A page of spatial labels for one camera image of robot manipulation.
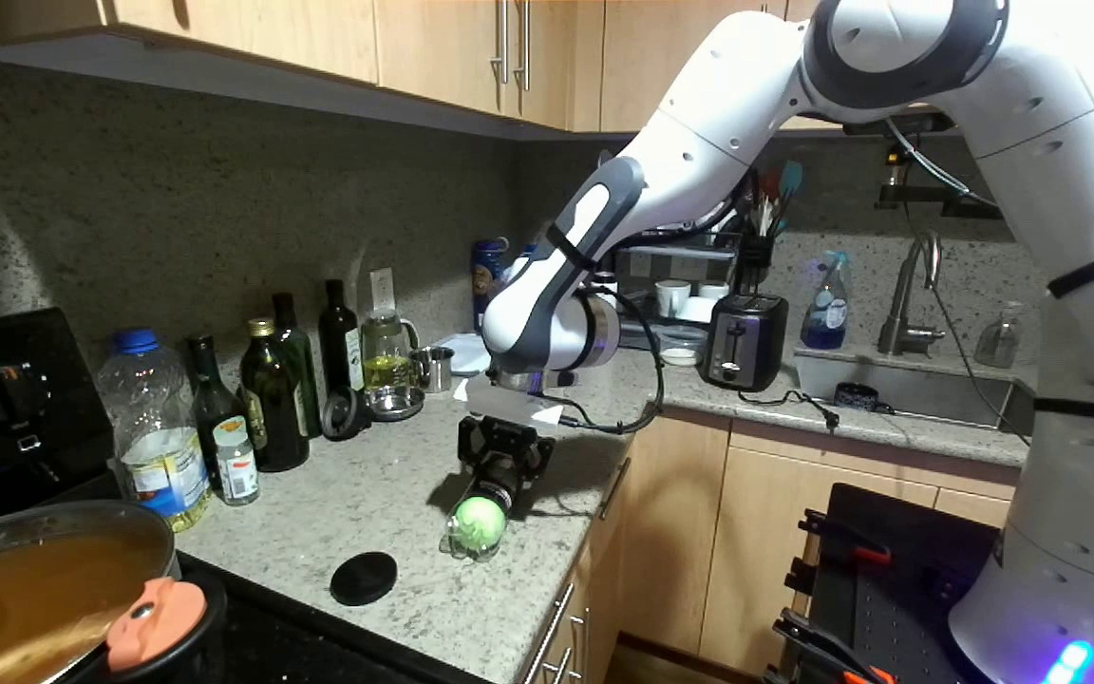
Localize green tennis ball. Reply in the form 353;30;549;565
445;496;509;558

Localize utensil holder with utensils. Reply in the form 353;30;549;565
729;160;809;296

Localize blue spray bottle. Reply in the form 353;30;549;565
796;246;854;354

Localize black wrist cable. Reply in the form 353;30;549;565
543;285;671;436

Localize small metal bowl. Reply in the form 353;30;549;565
362;378;433;427

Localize white cloth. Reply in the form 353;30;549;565
435;331;496;382

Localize black cart with red parts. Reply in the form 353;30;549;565
767;479;1019;684

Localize orange silicone pot holder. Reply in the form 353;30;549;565
101;574;214;677

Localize large plastic bottle blue cap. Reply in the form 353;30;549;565
90;326;214;534

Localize black round can lid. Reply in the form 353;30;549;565
326;546;398;607

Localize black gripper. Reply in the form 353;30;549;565
455;415;557;525

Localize slender dark glass bottle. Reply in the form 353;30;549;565
268;289;324;442

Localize steel pot with soup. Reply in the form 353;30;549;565
0;496;182;684

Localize green olive oil bottle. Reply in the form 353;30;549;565
235;316;312;475

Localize black toaster cord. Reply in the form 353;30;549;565
733;378;844;434

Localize clear glass oil dispenser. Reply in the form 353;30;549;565
355;266;433;396

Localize steel kitchen sink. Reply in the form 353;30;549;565
788;345;1043;442

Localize clear glass soap dispenser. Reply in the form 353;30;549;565
971;296;1028;374

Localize dish rack with dishes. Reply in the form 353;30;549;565
616;235;750;366

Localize small metal cup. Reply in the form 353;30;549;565
426;345;455;396

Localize chrome faucet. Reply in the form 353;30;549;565
875;228;952;360

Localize small glass spice jar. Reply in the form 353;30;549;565
209;415;263;508

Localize dark bottle white label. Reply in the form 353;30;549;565
316;279;368;444

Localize wooden base cabinets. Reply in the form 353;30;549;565
521;404;1034;684

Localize black toaster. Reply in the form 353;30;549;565
695;289;795;396

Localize wooden wall cabinets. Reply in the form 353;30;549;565
0;0;829;144

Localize blue container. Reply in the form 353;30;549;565
466;235;512;322

